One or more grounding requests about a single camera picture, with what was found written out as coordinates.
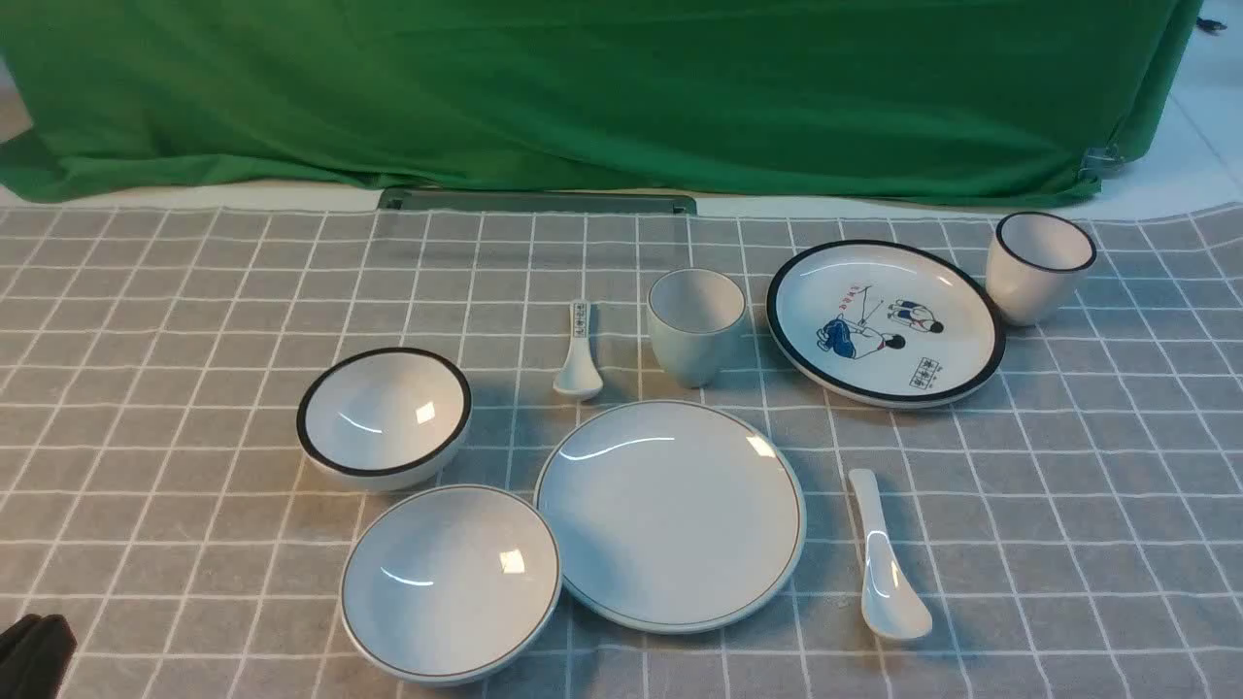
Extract black-rimmed white cup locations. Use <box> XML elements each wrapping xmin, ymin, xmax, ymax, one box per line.
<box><xmin>984</xmin><ymin>211</ymin><xmax>1098</xmax><ymax>327</ymax></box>

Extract pale green ceramic cup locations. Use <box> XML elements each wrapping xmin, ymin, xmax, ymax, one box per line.
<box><xmin>648</xmin><ymin>267</ymin><xmax>747</xmax><ymax>388</ymax></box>

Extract metal clip on backdrop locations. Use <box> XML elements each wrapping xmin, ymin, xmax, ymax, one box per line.
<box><xmin>1079</xmin><ymin>146</ymin><xmax>1127</xmax><ymax>179</ymax></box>

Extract plain white ceramic spoon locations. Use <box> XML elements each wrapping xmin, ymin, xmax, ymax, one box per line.
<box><xmin>848</xmin><ymin>468</ymin><xmax>933</xmax><ymax>642</ymax></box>

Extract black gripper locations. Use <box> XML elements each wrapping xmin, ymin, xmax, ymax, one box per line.
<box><xmin>1</xmin><ymin>614</ymin><xmax>80</xmax><ymax>698</ymax></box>

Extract grey-rimmed white bowl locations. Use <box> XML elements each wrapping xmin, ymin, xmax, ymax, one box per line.
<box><xmin>339</xmin><ymin>483</ymin><xmax>562</xmax><ymax>687</ymax></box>

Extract grey-rimmed white plate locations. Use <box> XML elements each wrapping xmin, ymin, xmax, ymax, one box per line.
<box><xmin>533</xmin><ymin>400</ymin><xmax>808</xmax><ymax>634</ymax></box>

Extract black-rimmed white bowl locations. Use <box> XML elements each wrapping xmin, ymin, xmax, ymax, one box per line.
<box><xmin>295</xmin><ymin>347</ymin><xmax>475</xmax><ymax>493</ymax></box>

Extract small patterned white spoon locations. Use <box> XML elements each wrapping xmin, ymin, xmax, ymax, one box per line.
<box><xmin>554</xmin><ymin>299</ymin><xmax>603</xmax><ymax>402</ymax></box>

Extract black-rimmed illustrated plate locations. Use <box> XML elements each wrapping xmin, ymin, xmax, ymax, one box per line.
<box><xmin>764</xmin><ymin>240</ymin><xmax>1007</xmax><ymax>409</ymax></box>

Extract green backdrop cloth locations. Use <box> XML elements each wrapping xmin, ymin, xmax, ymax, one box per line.
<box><xmin>2</xmin><ymin>1</ymin><xmax>1199</xmax><ymax>208</ymax></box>

